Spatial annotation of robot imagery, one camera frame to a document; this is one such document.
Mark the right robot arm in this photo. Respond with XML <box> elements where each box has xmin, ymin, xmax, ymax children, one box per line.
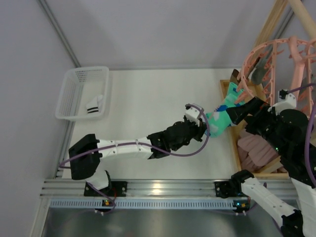
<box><xmin>226</xmin><ymin>97</ymin><xmax>316</xmax><ymax>237</ymax></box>

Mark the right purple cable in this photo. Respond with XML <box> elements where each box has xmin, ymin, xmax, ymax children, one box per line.
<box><xmin>287</xmin><ymin>82</ymin><xmax>316</xmax><ymax>173</ymax></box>

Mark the brown sock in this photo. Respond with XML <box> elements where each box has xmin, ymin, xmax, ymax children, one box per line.
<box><xmin>230</xmin><ymin>69</ymin><xmax>239</xmax><ymax>84</ymax></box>

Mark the white plastic basket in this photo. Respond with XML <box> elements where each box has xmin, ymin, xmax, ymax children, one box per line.
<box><xmin>55</xmin><ymin>66</ymin><xmax>110</xmax><ymax>121</ymax></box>

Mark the grey sock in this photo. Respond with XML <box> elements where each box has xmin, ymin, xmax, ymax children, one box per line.
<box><xmin>251</xmin><ymin>65</ymin><xmax>267</xmax><ymax>85</ymax></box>

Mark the green blue patterned sock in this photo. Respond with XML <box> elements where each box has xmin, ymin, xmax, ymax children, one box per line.
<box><xmin>205</xmin><ymin>82</ymin><xmax>245</xmax><ymax>138</ymax></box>

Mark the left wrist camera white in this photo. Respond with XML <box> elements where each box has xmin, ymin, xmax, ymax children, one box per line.
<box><xmin>185</xmin><ymin>104</ymin><xmax>204</xmax><ymax>126</ymax></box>

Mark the white black-striped sock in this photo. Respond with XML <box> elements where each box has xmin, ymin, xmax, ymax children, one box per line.
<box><xmin>85</xmin><ymin>94</ymin><xmax>103</xmax><ymax>114</ymax></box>

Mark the pink fabric pile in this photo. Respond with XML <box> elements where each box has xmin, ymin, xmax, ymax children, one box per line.
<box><xmin>237</xmin><ymin>129</ymin><xmax>286</xmax><ymax>174</ymax></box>

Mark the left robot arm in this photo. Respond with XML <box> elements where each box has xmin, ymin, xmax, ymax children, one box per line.
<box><xmin>69</xmin><ymin>118</ymin><xmax>209</xmax><ymax>193</ymax></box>

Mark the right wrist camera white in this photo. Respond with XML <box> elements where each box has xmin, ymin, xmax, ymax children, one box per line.
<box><xmin>271</xmin><ymin>90</ymin><xmax>297</xmax><ymax>115</ymax></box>

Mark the wooden rod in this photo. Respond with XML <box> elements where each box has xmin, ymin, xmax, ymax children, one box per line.
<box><xmin>288</xmin><ymin>0</ymin><xmax>316</xmax><ymax>39</ymax></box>

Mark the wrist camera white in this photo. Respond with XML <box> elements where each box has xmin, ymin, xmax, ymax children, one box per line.
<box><xmin>185</xmin><ymin>104</ymin><xmax>204</xmax><ymax>126</ymax></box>
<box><xmin>271</xmin><ymin>90</ymin><xmax>297</xmax><ymax>115</ymax></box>

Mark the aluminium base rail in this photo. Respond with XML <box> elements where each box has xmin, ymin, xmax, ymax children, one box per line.
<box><xmin>40</xmin><ymin>179</ymin><xmax>297</xmax><ymax>199</ymax></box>

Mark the pink round clip hanger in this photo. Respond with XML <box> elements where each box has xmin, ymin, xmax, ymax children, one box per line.
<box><xmin>236</xmin><ymin>36</ymin><xmax>316</xmax><ymax>116</ymax></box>

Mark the wooden upright post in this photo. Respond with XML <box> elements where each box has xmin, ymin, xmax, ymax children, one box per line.
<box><xmin>252</xmin><ymin>0</ymin><xmax>287</xmax><ymax>51</ymax></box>

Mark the wooden tray frame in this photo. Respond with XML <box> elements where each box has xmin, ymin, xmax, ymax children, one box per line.
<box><xmin>219</xmin><ymin>79</ymin><xmax>297</xmax><ymax>180</ymax></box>

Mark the white slotted cable duct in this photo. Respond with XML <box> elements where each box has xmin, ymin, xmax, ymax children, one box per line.
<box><xmin>49</xmin><ymin>198</ymin><xmax>250</xmax><ymax>210</ymax></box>

